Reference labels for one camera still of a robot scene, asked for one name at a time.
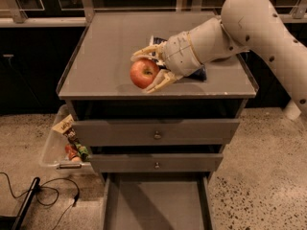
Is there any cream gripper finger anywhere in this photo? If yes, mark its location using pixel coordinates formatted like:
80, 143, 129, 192
130, 44, 164, 61
143, 69, 181, 94

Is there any metal railing frame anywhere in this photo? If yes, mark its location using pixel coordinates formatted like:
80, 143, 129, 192
0, 0, 307, 29

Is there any black flat device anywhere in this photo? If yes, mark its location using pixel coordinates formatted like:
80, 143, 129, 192
0, 177, 40, 230

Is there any grey middle drawer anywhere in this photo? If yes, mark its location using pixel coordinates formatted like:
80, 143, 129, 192
90, 153, 224, 173

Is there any grey top drawer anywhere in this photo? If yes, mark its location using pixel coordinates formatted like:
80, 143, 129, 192
73, 119, 239, 147

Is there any clear plastic bin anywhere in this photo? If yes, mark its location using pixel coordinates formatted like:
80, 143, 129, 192
39, 105, 94, 175

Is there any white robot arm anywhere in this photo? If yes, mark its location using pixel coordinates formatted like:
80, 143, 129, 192
131, 0, 307, 112

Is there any green red snack packet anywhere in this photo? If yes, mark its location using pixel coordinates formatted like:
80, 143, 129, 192
64, 129, 89, 162

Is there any grey drawer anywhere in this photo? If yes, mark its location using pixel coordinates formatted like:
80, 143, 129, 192
102, 172, 216, 230
73, 119, 239, 147
90, 153, 224, 173

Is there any grey bottom drawer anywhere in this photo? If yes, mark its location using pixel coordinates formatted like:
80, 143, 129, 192
102, 172, 216, 230

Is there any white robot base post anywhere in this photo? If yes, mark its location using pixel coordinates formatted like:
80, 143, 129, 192
283, 100, 301, 121

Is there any black cable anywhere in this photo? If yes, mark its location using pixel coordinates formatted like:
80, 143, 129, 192
0, 172, 81, 230

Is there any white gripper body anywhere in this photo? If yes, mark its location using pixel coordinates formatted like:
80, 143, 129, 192
162, 32, 202, 77

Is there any grey drawer cabinet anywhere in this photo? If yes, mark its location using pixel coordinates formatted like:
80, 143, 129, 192
55, 11, 259, 230

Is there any red apple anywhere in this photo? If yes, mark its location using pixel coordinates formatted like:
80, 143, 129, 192
130, 58, 159, 89

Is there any tan snack packet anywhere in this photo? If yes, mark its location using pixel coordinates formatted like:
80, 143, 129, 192
52, 114, 74, 134

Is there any blue chip bag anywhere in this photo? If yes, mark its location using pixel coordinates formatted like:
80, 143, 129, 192
149, 35, 206, 81

